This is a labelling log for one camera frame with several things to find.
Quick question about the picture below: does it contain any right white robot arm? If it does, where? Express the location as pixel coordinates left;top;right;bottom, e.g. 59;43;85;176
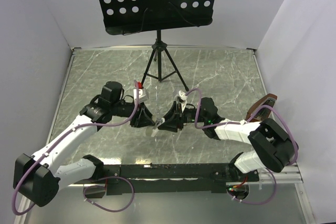
151;97;299;181

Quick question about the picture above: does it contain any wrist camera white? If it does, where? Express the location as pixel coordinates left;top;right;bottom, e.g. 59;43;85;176
133;82;149;103
175;90;187;112

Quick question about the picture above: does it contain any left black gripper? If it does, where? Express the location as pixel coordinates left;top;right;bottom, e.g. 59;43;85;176
111;99;155;127

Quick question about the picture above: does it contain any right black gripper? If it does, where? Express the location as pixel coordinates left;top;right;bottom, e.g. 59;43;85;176
158;101;207;133

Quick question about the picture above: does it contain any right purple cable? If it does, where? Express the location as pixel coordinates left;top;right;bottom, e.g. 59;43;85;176
183;89;299;167

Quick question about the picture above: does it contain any aluminium rail frame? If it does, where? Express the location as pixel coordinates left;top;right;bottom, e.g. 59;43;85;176
19;46;314;223

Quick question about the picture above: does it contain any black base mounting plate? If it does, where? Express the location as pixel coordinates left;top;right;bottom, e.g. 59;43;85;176
72;163;259;196

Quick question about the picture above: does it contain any purple cable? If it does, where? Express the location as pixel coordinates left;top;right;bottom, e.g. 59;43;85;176
12;79;140;216
183;89;299;167

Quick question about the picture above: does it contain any brown wooden metronome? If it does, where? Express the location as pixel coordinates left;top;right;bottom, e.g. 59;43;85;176
245;93;278;122

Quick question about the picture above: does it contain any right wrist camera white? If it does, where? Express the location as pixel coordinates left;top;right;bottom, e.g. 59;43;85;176
175;90;187;112

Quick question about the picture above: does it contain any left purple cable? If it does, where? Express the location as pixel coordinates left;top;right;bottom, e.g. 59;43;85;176
12;79;140;216

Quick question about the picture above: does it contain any black perforated music stand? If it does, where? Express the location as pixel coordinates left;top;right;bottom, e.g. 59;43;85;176
99;0;215;82

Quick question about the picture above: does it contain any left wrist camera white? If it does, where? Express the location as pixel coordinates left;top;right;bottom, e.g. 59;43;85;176
133;82;149;103

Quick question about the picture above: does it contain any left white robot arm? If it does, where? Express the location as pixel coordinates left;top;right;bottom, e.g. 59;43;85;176
12;81;149;207

